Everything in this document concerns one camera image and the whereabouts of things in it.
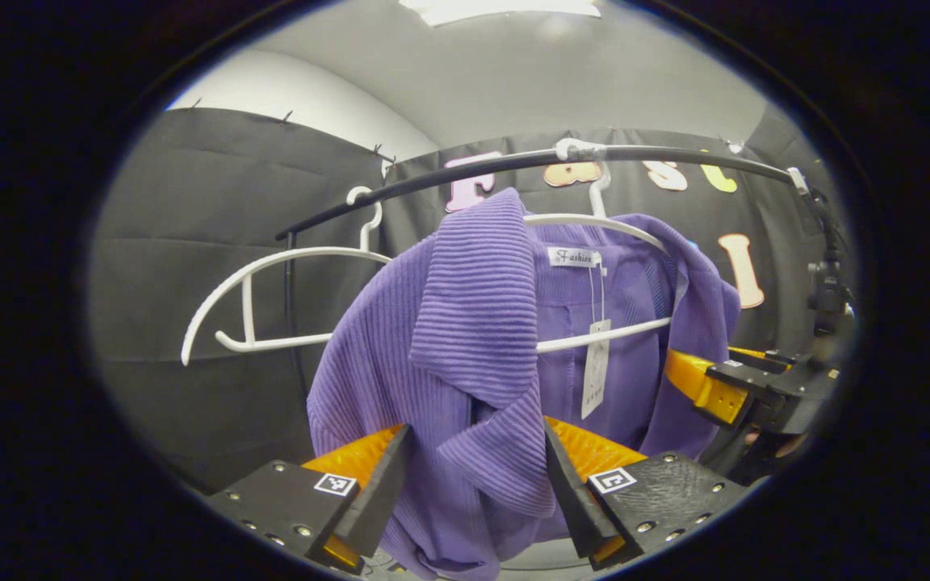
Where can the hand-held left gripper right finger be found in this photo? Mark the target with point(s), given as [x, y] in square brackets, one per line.
[570, 484]

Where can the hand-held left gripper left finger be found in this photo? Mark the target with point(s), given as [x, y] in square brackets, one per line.
[380, 484]

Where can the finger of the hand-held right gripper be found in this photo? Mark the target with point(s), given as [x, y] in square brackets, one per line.
[703, 387]
[780, 360]

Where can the white plastic hanger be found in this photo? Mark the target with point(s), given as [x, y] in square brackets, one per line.
[249, 307]
[634, 329]

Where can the purple ribbed jacket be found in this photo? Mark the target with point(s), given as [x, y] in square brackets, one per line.
[473, 323]

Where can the black clothes rack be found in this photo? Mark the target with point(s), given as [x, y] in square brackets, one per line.
[659, 152]

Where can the black backdrop cloth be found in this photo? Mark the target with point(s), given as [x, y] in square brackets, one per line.
[190, 202]

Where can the large ceiling light panel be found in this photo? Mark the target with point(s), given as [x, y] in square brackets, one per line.
[501, 8]

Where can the black camera stand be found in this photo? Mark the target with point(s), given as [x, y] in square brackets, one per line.
[824, 290]

